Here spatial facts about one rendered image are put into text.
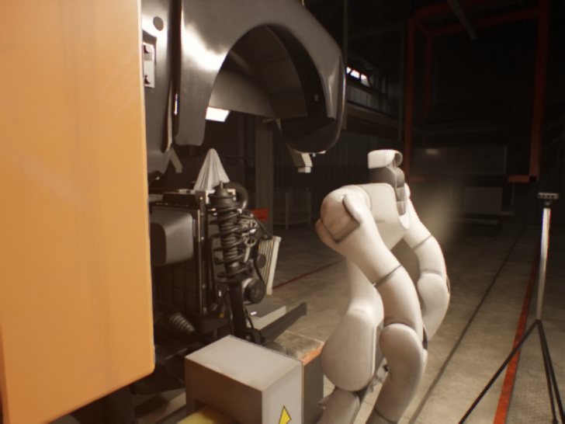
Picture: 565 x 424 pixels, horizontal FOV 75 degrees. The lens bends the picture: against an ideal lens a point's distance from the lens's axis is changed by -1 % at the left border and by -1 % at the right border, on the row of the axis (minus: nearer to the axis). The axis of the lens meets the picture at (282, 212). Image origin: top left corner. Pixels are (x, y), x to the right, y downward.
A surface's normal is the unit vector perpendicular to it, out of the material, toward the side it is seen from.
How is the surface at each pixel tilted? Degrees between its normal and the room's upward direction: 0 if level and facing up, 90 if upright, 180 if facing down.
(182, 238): 90
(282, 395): 90
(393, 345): 91
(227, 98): 90
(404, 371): 104
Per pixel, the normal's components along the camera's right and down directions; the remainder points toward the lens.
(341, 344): -0.59, 0.04
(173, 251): 0.54, 0.09
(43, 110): 0.81, 0.06
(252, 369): 0.00, -0.99
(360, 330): -0.38, 0.11
